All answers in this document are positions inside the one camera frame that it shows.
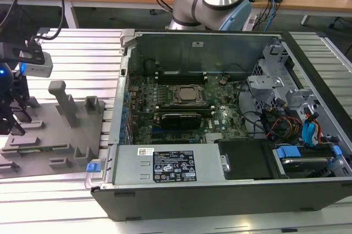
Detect black plastic cover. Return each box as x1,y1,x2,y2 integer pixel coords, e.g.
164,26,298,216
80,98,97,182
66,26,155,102
216,139,276,182

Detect metal drive cage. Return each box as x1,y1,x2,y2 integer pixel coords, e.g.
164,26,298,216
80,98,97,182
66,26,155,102
246,43,323,124

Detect hard disk in blue carrier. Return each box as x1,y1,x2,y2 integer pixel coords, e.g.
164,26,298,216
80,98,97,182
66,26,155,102
272,143,342,179

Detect green RAM stick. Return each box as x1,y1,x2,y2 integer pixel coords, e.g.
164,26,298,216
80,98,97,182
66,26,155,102
16,146,69,154

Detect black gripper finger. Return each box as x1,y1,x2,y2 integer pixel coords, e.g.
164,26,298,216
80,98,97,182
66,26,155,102
0,106,26,136
12,74,30,103

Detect metal CPU socket cover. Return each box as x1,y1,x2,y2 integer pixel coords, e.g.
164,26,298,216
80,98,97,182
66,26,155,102
168,83,210,107

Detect black camera cable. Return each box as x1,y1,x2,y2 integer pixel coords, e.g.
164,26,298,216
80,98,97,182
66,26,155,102
32,0,67,45

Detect grey parts rack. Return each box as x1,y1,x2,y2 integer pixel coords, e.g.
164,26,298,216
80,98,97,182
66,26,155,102
0,79,107,181

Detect blue flat wire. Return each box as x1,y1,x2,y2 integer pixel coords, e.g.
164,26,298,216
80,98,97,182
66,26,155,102
301,108,322,146

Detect green motherboard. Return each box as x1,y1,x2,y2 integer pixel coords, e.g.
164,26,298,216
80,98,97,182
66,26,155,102
128,73,250,145

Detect black open PC case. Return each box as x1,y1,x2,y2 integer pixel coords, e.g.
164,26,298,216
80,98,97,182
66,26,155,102
90,29,352,222

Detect silver CPU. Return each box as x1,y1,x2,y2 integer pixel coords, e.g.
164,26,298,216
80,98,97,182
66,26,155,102
178,87,204,102

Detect red and yellow wires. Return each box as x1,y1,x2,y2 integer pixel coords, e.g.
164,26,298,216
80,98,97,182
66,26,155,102
271,115,304,139

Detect silver case handle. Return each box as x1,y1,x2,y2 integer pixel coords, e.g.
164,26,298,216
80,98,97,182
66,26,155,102
84,144,117,191

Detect black RAM slot pair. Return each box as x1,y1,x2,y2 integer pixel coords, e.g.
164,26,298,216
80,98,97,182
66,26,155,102
155,70,208,85
155,104,217,115

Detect black graphics card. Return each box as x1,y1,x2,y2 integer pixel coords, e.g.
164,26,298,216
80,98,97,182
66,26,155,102
160,111,204,130

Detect blue latch button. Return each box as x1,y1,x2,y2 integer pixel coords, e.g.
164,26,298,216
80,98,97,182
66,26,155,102
86,162,100,175

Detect grey power supply unit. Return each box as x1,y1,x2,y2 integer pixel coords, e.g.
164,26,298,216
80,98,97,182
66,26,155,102
112,144,229,186

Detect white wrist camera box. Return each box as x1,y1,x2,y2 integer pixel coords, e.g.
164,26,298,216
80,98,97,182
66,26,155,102
12,40,53,78

